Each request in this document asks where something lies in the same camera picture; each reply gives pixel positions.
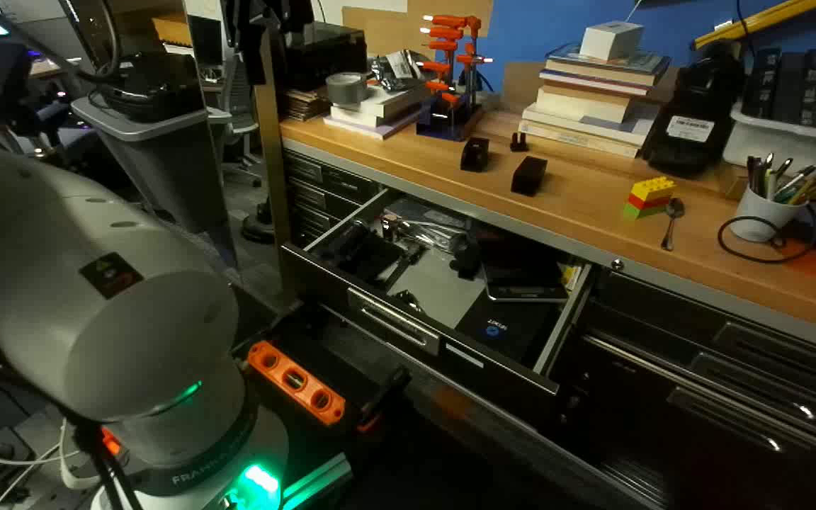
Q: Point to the metal key on counter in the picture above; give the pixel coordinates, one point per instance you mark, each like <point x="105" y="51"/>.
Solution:
<point x="676" y="209"/>

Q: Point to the coloured toy brick stack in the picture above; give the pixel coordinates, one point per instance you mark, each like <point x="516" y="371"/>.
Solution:
<point x="646" y="195"/>

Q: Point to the closed black drawer cabinet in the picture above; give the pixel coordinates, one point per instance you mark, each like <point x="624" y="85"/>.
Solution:
<point x="687" y="406"/>

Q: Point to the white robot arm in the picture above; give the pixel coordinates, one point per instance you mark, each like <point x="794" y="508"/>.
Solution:
<point x="129" y="328"/>

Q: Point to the small black block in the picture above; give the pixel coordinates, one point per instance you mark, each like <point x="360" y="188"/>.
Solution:
<point x="519" y="143"/>

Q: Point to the grey trash bin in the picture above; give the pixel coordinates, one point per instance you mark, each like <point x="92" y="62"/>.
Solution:
<point x="173" y="164"/>

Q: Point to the white pen cup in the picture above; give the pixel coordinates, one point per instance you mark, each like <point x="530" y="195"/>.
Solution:
<point x="775" y="195"/>

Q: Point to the orange spirit level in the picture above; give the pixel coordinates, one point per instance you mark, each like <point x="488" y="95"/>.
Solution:
<point x="302" y="387"/>

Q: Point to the stack of books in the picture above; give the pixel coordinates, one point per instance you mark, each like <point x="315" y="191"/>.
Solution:
<point x="605" y="106"/>

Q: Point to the open grey metal drawer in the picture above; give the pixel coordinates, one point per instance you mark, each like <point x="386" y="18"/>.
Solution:
<point x="461" y="294"/>

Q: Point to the white plastic bin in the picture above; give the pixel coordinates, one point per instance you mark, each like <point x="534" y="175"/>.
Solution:
<point x="768" y="137"/>

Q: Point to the black label printer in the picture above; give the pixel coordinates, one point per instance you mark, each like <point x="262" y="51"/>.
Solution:
<point x="696" y="122"/>

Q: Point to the small white box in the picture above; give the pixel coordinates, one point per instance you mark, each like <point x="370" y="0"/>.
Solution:
<point x="611" y="39"/>

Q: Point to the black block with notch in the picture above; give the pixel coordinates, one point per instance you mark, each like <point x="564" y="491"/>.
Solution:
<point x="473" y="154"/>

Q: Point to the white foam and book stack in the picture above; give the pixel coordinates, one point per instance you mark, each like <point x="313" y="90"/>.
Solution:
<point x="380" y="113"/>

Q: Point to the grey duct tape roll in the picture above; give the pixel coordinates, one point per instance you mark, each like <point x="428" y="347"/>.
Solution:
<point x="347" y="89"/>

